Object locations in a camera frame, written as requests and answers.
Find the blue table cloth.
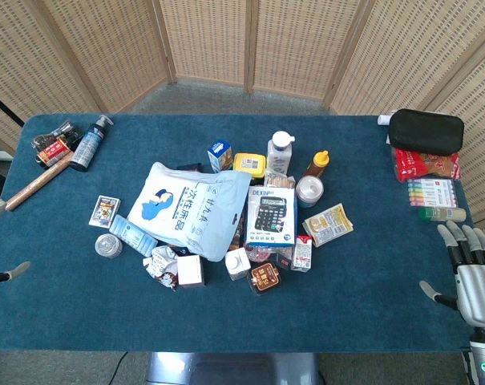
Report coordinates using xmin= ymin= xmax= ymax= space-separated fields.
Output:
xmin=0 ymin=114 xmax=476 ymax=354

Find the red and white drink carton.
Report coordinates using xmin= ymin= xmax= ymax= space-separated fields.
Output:
xmin=290 ymin=234 xmax=313 ymax=271

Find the coloured marker pen set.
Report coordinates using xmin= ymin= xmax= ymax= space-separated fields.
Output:
xmin=406 ymin=177 xmax=458 ymax=208

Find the amber squeeze bottle yellow cap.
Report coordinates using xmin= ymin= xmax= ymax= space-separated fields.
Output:
xmin=304 ymin=150 xmax=330 ymax=179

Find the wooden stick pack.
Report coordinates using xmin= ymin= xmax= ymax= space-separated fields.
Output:
xmin=264 ymin=168 xmax=297 ymax=189

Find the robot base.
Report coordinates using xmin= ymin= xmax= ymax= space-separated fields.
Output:
xmin=145 ymin=351 xmax=325 ymax=385

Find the black cable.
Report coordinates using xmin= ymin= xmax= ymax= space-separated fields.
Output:
xmin=105 ymin=351 xmax=129 ymax=385

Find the blue blister pack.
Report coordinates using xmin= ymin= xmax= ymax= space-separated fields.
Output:
xmin=108 ymin=214 xmax=159 ymax=258

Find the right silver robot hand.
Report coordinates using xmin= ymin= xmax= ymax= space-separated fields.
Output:
xmin=419 ymin=220 xmax=485 ymax=326

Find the light blue plastic bag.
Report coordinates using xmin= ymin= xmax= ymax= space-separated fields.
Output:
xmin=127 ymin=161 xmax=253 ymax=263

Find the bamboo folding screen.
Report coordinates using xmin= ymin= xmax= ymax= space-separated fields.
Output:
xmin=0 ymin=0 xmax=485 ymax=249

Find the small green-capped bottle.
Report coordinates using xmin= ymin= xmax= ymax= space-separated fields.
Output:
xmin=418 ymin=206 xmax=467 ymax=223

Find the clear pump bottle white cap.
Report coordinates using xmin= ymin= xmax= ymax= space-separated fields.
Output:
xmin=266 ymin=131 xmax=296 ymax=176

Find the yellow printed packet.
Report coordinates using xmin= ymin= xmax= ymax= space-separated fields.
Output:
xmin=301 ymin=203 xmax=354 ymax=248

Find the calculator box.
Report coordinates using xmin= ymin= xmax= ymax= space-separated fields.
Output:
xmin=244 ymin=185 xmax=298 ymax=246

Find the brown labelled snack packet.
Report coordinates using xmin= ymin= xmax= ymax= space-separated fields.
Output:
xmin=247 ymin=261 xmax=283 ymax=297

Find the black zipper pouch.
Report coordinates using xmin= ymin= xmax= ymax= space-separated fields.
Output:
xmin=388 ymin=108 xmax=465 ymax=156

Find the yellow lidded container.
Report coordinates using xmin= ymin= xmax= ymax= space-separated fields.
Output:
xmin=232 ymin=152 xmax=267 ymax=180

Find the playing card box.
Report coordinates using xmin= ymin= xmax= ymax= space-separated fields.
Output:
xmin=88 ymin=195 xmax=121 ymax=229

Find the wooden rolling stick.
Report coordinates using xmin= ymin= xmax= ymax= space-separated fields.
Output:
xmin=4 ymin=150 xmax=75 ymax=212

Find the blue and white milk carton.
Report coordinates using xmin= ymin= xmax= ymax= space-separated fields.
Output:
xmin=207 ymin=139 xmax=233 ymax=173

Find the crumpled white wrapper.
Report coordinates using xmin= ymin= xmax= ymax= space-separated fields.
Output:
xmin=142 ymin=245 xmax=180 ymax=290

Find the dark pump bottle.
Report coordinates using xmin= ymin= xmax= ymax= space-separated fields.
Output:
xmin=68 ymin=114 xmax=115 ymax=173

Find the white square box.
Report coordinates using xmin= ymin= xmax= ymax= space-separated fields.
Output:
xmin=176 ymin=254 xmax=207 ymax=289

